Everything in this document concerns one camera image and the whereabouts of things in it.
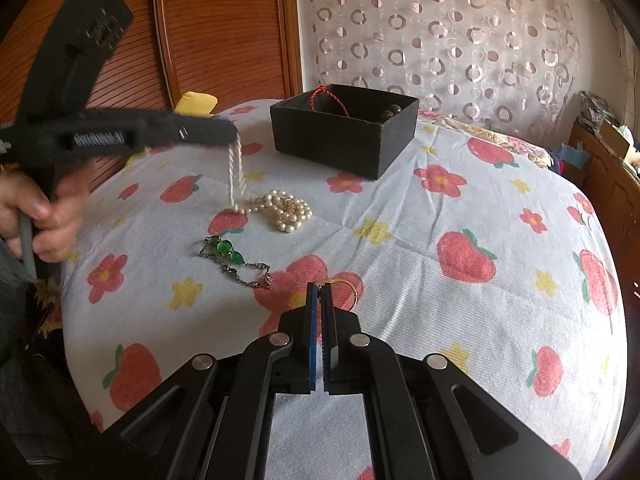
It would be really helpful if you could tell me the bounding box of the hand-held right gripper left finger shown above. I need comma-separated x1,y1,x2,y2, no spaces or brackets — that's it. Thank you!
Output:
102,281,321,480

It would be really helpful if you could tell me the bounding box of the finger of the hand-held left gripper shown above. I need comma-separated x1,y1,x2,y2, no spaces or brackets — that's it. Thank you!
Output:
147,111,240,150

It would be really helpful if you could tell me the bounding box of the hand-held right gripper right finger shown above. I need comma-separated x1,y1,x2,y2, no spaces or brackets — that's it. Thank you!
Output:
321,283,582,480

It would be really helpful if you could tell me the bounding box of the gold ring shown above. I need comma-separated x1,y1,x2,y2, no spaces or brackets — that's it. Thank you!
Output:
327,277,360,311

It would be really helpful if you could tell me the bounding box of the red cord bracelet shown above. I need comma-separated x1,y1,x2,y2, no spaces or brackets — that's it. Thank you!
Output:
307,86,351,120

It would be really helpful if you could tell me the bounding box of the white pearl necklace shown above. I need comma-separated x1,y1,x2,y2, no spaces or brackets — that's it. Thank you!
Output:
227,137,313,235

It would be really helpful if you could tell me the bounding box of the black jewelry box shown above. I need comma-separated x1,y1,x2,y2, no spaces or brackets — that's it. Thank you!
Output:
269,84,420,181

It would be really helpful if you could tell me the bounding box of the person's left hand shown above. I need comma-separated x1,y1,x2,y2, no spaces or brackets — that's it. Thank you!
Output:
0,167,90,264

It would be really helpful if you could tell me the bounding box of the yellow plush toy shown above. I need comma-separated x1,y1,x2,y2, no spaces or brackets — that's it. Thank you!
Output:
174,91,218,118

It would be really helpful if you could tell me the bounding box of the wooden wardrobe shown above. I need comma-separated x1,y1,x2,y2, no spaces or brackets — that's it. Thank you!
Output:
0,0,303,201

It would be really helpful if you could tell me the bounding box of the strawberry print bedsheet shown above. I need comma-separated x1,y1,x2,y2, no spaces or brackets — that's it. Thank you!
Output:
62,99,628,480

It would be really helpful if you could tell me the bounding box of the floral blanket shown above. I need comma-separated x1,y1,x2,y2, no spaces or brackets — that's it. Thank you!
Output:
417,109,556,171

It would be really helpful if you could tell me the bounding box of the person's grey clothing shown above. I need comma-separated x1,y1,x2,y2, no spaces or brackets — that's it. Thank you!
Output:
0,255,166,480

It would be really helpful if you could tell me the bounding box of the blue bag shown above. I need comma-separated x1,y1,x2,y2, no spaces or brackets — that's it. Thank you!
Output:
559,142,593,171

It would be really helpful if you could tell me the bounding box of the wooden cabinet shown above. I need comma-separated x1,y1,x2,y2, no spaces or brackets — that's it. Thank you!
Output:
567,122,640,261

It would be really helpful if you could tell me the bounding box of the cardboard box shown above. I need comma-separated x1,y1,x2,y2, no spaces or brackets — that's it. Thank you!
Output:
599,119,640,161

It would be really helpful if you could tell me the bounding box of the pile of printed bags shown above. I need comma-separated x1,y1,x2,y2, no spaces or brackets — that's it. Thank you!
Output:
577,91,613,126

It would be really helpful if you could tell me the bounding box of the green stone silver necklace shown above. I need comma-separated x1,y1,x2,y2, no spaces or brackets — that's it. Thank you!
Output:
198,234,273,291

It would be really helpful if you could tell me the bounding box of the ring patterned sheer curtain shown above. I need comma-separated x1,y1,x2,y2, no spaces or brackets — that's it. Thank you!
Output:
295,0,581,136

